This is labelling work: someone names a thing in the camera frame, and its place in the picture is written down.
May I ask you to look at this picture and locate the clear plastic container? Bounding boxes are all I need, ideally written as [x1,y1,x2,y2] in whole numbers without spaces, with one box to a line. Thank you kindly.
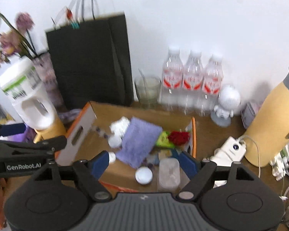
[158,157,181,193]

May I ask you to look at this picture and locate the red fabric flower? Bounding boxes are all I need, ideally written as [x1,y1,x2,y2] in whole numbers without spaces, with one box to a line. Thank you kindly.
[167,131,190,146]

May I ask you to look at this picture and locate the white round jar lid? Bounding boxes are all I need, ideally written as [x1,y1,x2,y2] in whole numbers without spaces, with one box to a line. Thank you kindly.
[135,166,153,185]

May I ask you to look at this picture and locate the white tissue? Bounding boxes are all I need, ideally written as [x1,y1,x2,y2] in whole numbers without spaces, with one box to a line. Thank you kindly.
[108,117,130,149]

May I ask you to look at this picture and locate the purple knitted cloth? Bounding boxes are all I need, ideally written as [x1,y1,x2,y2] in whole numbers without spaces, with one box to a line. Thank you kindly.
[116,117,163,169]

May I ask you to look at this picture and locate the white green jug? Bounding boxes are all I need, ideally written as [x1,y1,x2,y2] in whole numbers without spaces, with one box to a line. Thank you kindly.
[0,56,57,130]

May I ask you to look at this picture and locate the white power adapter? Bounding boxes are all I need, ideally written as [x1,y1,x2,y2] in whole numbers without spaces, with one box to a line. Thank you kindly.
[202,137,246,167]

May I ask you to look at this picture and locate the grey small box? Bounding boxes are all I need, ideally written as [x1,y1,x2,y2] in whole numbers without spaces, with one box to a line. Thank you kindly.
[241,101,262,129]

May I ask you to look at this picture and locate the dried flower bouquet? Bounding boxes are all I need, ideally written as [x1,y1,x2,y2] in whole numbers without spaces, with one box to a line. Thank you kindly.
[0,12,37,68]

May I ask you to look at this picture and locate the blue yellow patterned packet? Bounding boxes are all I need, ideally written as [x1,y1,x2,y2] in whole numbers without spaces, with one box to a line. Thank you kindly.
[147,149,181,166]

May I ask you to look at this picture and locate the green packet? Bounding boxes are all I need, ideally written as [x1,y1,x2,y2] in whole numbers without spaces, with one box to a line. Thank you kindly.
[155,131,175,149]

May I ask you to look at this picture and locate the yellow thermos jug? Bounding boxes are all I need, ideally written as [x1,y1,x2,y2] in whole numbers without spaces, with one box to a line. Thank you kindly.
[244,73,289,167]

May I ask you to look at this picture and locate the white astronaut figure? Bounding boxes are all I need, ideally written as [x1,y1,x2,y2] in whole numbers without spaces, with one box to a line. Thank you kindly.
[210,85,241,127]

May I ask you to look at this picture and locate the red orange cardboard box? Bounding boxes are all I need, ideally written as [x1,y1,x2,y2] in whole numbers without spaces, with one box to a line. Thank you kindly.
[56,102,196,193]

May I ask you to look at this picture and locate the middle water bottle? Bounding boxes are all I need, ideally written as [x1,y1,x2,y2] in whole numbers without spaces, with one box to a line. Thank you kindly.
[182,49,203,115]

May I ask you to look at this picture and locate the water bottle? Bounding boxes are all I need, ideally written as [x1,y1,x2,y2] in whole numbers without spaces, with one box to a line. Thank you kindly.
[182,49,203,115]
[198,54,223,116]
[160,46,183,111]

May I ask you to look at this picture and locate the black paper bag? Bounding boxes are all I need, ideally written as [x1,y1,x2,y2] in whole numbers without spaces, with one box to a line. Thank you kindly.
[46,13,134,110]

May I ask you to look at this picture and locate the left water bottle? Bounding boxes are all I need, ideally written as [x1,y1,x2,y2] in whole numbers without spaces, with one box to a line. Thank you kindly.
[160,46,183,111]

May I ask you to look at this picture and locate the right water bottle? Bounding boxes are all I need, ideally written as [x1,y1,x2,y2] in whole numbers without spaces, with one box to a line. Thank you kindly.
[198,54,223,116]

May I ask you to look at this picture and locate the glass cup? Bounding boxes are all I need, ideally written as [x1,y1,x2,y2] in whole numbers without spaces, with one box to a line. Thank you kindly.
[134,69,161,109]

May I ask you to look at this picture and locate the tangled cables and power strip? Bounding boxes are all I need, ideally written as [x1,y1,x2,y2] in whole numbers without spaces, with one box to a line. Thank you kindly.
[269,132,289,229]

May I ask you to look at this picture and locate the white charger cable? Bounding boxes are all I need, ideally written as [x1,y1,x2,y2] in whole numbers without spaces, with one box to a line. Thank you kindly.
[238,134,262,178]

